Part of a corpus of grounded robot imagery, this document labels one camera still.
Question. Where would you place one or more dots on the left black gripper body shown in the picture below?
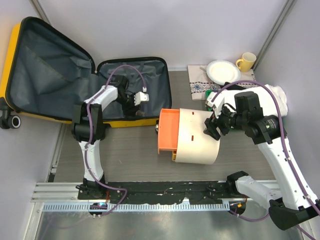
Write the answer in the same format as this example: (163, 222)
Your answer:
(128, 105)

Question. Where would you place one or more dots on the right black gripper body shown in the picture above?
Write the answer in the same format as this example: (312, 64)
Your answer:
(226, 121)

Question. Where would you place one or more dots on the white cylindrical bin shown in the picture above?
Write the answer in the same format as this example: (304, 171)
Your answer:
(193, 145)

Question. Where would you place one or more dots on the green plastic tray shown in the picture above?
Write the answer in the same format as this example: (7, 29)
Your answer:
(230, 108)

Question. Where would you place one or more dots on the black garment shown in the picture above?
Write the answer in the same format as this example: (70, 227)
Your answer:
(228, 86)

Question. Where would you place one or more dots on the orange drawer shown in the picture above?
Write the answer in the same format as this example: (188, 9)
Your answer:
(168, 129)

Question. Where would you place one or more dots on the white towel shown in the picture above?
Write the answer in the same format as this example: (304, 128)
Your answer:
(265, 99)

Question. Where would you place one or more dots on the yellow Pikachu suitcase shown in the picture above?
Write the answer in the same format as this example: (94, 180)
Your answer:
(46, 74)

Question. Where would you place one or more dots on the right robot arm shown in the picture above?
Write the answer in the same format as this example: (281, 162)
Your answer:
(294, 202)

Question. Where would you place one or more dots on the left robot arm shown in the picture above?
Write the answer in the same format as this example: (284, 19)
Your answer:
(88, 129)

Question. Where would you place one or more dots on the patterned white cloth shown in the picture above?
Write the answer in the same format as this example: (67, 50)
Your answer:
(199, 85)

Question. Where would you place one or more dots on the white plate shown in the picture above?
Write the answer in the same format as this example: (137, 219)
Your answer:
(222, 71)

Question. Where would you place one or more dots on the silver fork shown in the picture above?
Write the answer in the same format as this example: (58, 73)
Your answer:
(207, 78)

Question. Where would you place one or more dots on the yellow mug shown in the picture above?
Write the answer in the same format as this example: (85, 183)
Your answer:
(246, 62)

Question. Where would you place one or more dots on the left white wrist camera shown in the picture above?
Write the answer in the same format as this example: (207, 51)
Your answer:
(140, 97)

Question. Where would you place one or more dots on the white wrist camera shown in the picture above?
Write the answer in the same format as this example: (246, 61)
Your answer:
(140, 97)
(215, 101)

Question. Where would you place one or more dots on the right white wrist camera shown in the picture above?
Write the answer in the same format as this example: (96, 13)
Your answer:
(215, 101)

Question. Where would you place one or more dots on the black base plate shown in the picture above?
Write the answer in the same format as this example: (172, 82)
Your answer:
(159, 192)

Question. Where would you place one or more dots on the aluminium frame rail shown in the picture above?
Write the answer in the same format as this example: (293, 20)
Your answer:
(63, 197)

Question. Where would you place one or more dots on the right aluminium corner post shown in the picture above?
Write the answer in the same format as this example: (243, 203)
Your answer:
(275, 29)

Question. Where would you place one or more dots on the aluminium corner post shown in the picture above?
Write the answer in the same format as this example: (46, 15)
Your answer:
(275, 29)
(39, 10)

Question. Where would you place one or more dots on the left aluminium corner post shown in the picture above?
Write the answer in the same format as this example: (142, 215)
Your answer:
(39, 10)

